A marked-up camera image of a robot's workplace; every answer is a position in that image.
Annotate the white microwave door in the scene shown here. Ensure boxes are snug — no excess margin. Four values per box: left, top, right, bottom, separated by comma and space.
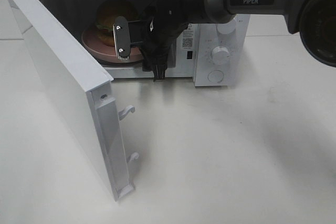
8, 0, 139, 200

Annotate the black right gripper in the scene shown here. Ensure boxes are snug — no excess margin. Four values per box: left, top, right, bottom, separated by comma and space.
113, 0, 188, 81

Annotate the round white door release button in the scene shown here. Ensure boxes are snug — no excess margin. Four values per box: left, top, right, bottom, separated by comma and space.
207, 70, 224, 83

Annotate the white microwave knob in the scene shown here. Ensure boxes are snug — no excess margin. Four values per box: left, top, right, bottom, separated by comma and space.
216, 19, 236, 35
211, 46, 230, 66

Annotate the white warning label sticker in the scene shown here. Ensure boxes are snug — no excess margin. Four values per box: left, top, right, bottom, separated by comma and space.
181, 24, 194, 49

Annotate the pink round plate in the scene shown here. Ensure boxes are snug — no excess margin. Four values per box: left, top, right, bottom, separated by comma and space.
81, 24, 143, 65

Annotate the burger with lettuce and cheese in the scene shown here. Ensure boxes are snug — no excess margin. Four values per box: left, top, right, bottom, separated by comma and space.
95, 0, 138, 47

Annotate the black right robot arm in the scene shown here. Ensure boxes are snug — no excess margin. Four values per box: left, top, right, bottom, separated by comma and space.
113, 0, 335, 80

